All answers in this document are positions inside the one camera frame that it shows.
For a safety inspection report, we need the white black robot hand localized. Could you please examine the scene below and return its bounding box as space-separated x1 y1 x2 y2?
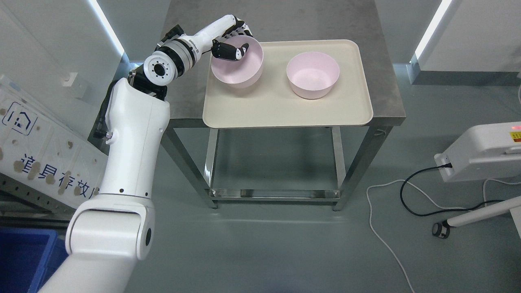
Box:
198 14 252 61

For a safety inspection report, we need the pink bowl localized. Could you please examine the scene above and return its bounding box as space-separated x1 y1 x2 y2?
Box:
285 51 340 100
210 36 264 88

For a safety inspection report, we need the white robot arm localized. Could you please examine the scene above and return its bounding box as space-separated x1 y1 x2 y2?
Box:
40 19 251 293

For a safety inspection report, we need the metal shelf rack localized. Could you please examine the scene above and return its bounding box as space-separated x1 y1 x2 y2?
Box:
0 174 75 230

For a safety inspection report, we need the stainless steel table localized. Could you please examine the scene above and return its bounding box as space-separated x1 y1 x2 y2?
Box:
164 0 406 211

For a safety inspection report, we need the beige plastic tray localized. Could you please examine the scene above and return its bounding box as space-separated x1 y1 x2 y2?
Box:
202 39 373 129

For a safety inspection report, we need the white sign board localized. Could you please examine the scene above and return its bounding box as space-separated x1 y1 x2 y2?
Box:
0 74 108 208

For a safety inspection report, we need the white machine on stand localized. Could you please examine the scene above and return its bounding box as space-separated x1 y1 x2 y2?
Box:
432 122 521 239

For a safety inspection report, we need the blue plastic bin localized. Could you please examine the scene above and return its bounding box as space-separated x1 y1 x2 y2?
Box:
0 227 68 293

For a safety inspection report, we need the white wall socket box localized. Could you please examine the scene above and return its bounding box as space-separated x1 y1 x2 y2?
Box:
63 72 89 100

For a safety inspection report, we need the black power cable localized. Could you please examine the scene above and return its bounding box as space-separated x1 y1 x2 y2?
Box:
400 163 503 216

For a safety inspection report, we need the white cable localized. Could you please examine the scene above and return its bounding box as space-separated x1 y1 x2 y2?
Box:
366 179 521 293

